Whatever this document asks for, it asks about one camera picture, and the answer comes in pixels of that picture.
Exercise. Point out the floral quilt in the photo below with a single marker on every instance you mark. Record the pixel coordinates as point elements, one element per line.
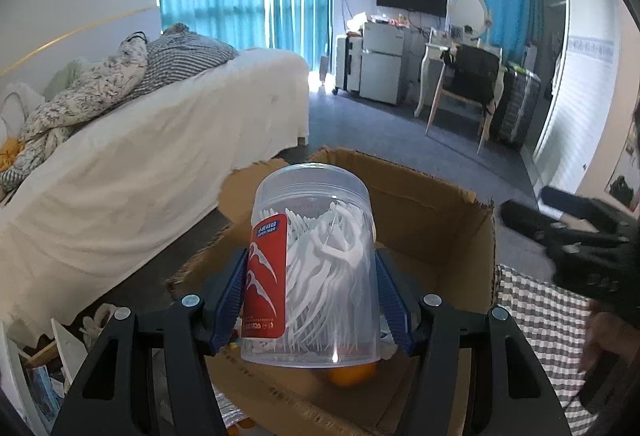
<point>94,92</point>

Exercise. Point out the orange fruit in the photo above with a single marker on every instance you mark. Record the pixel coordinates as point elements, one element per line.
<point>352,376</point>

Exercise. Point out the round vanity mirror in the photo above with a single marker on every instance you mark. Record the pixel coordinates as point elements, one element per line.
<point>472,16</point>

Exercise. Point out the grey striped pillow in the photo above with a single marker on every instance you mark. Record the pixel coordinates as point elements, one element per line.
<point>179,54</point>

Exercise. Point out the silver mini fridge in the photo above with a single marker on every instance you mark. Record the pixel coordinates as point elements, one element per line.
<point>384,63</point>

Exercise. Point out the white dressing table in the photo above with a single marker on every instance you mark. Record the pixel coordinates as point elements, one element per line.
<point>432,66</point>

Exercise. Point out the wooden chair black jacket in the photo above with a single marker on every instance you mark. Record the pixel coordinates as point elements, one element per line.
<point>472,75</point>

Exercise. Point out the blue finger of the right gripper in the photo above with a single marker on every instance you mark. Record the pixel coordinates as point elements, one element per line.
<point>567,203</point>

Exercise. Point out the bed with white sheet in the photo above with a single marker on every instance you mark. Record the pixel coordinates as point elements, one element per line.
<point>128,184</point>

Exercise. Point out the person's right hand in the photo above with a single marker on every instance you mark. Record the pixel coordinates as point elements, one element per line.
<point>606,332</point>

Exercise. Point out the checkered tablecloth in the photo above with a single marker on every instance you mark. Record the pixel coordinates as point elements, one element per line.
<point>553,321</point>

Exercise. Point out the beige plush slippers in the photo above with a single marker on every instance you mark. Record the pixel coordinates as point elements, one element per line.
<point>92,327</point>

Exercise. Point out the clear floss pick jar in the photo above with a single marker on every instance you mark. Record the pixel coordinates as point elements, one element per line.
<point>310,292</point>

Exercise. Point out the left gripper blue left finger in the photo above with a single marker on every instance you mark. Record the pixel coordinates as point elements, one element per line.
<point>225,299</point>

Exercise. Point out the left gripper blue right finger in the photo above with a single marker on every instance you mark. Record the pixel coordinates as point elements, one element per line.
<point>397,300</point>

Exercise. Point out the cardboard box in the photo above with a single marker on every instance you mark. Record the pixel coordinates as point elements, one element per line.
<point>439,234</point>

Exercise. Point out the dark drawer cabinet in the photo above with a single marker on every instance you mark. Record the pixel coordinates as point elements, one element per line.
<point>516,107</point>

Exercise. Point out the white louvered wardrobe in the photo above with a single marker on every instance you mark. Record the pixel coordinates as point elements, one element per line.
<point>582,92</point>

